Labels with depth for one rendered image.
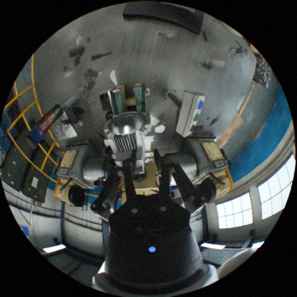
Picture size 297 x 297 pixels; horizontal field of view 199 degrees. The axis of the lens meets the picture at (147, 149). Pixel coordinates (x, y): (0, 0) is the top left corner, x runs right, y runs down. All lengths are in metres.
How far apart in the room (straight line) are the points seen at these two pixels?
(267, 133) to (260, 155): 1.13
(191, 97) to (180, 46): 0.37
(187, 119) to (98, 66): 0.51
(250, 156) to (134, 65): 5.60
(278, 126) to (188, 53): 5.46
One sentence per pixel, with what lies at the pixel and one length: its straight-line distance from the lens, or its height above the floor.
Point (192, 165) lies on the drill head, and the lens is 0.60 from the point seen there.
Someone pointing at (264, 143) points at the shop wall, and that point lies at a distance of 5.53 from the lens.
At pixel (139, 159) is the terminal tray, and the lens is 0.30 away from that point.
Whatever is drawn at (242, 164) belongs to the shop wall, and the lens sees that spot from 5.74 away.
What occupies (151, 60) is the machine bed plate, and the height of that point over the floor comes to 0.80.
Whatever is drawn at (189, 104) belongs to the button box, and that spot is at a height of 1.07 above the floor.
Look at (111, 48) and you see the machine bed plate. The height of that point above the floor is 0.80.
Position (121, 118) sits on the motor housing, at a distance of 0.42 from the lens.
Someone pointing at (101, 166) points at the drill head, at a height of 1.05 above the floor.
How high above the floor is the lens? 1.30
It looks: 39 degrees down
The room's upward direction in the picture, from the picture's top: 176 degrees clockwise
